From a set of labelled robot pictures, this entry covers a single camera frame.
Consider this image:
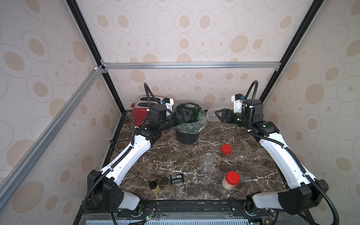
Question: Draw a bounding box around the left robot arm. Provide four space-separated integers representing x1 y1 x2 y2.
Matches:
82 105 197 213

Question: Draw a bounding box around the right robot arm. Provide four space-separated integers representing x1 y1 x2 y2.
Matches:
215 109 339 225

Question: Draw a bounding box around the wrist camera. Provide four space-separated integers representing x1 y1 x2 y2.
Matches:
148 97 174 123
231 94 263 117

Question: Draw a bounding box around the left black frame post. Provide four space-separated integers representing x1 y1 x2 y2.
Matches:
65 0 126 114

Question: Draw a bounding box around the clear oatmeal jar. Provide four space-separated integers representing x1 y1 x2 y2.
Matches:
201 152 214 173

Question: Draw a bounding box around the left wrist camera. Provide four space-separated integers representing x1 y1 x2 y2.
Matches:
148 97 174 123

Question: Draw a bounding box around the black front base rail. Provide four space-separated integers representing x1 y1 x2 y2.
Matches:
74 200 307 225

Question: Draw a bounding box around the right black frame post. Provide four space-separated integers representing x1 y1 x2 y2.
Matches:
260 0 324 103

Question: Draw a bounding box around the black trash bin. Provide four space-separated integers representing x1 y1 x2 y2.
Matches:
175 129 200 145

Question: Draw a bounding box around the yellow spice jar black lid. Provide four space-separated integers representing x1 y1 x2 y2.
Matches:
149 181 160 195

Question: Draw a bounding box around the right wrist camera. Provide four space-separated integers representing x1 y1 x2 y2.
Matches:
231 94 263 117

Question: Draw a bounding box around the black frame post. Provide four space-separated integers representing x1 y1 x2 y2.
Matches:
65 0 126 114
260 0 324 103

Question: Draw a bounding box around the left diagonal aluminium rail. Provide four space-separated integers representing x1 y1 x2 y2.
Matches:
1 65 105 211

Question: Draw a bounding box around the small red jar lid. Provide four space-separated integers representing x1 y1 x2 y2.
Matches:
221 144 232 155

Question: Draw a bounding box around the small black box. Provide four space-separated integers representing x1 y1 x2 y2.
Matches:
170 173 185 184

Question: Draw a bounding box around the red toaster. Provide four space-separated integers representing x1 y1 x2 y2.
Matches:
131 95 165 126

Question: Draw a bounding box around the horizontal aluminium rail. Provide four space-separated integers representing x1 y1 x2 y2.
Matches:
103 61 281 70

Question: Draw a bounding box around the red-lid oatmeal jar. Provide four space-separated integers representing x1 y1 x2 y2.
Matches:
206 108 221 122
222 171 240 190

